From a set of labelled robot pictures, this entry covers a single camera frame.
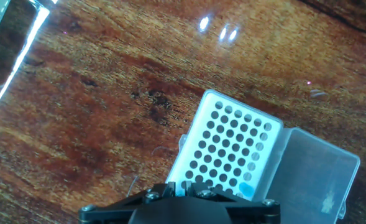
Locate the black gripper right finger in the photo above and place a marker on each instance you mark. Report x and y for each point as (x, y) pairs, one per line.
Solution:
(251, 214)

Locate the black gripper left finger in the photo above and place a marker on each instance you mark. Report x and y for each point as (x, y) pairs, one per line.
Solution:
(108, 214)

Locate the blue pipette tip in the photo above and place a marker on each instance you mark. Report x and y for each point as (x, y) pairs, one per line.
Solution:
(246, 189)

